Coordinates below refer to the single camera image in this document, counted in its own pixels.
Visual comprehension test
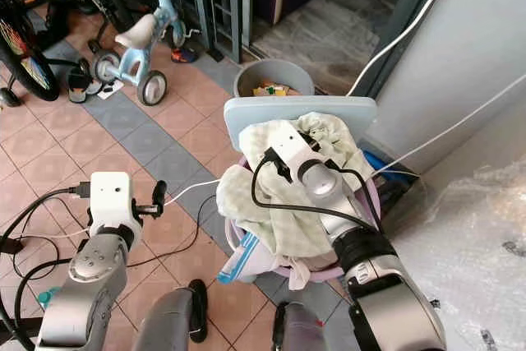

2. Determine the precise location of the pale green checked cloth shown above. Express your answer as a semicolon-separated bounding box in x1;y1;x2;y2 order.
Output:
216;112;376;261

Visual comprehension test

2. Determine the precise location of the yellow packaging rubbish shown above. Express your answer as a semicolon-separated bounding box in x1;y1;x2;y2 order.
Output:
251;80;302;98

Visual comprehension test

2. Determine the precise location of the grey plastic bucket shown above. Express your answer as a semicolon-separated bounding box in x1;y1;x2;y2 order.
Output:
233;59;316;99

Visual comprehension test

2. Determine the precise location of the white garment with blue trim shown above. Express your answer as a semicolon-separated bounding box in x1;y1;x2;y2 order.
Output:
217;232;265;285

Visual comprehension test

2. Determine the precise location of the grey left robot leg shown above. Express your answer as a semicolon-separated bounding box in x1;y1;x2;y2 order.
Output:
131;279;209;351

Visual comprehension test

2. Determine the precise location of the grey robot leg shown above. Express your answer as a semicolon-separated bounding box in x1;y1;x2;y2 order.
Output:
273;301;331;351
131;279;209;351

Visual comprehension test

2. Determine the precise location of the purple plastic laundry basket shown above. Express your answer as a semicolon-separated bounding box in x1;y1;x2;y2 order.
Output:
226;158;384;284

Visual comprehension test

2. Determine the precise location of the clear plastic water bottle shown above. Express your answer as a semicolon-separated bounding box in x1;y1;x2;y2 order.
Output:
37;287;63;308

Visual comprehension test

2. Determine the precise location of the light blue child tricycle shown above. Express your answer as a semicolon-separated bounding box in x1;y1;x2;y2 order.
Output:
90;0;191;109

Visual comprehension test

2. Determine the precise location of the grey right robot leg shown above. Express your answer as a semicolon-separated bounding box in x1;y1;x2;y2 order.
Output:
273;301;331;351

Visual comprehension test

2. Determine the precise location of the black bicycle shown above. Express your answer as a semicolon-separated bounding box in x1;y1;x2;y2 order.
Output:
0;0;63;109

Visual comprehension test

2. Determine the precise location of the clear bubble wrap sheet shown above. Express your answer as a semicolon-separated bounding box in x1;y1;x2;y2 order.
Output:
393;150;526;351

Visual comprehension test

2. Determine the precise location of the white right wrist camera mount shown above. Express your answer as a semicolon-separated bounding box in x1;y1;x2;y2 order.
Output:
266;120;323;178

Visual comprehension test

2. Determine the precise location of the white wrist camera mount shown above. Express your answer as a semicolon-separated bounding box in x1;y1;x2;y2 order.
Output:
266;120;323;178
89;172;133;229

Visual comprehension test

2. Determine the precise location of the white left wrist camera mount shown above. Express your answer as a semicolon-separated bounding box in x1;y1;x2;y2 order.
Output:
89;172;133;229

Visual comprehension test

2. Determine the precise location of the white floor cable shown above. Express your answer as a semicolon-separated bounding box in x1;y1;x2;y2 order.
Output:
0;178;221;242

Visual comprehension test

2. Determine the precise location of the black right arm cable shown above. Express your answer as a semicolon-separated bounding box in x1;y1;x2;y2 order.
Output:
251;150;385;233

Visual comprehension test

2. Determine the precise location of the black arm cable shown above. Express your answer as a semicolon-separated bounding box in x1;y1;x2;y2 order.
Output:
0;187;91;351
251;150;385;233

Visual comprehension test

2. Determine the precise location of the thin black floor cable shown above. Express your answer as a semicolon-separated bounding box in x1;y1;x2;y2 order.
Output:
10;195;219;286

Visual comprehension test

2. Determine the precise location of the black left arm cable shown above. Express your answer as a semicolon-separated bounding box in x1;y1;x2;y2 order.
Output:
0;187;91;351

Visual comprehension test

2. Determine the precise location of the white wall cable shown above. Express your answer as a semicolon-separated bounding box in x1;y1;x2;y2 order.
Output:
346;0;475;98
373;72;526;176

